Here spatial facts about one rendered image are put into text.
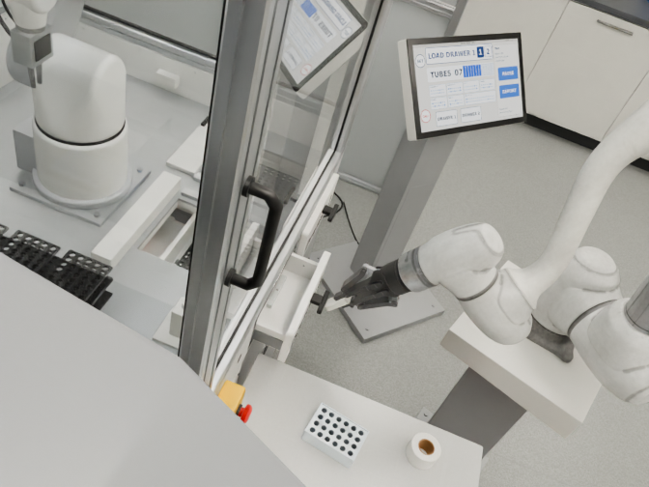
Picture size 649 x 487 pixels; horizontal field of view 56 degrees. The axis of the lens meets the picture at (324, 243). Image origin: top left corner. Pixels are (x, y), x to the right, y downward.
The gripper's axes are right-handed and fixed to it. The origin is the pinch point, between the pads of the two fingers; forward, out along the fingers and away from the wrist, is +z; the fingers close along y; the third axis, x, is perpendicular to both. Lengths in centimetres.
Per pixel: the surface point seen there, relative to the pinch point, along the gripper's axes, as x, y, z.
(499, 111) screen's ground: -103, -18, -21
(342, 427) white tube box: 22.3, -16.9, 4.4
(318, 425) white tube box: 23.5, -13.3, 8.3
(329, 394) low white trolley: 13.3, -14.9, 10.1
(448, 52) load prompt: -96, 11, -21
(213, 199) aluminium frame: 46, 49, -39
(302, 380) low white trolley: 12.5, -9.0, 14.2
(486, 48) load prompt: -109, 1, -27
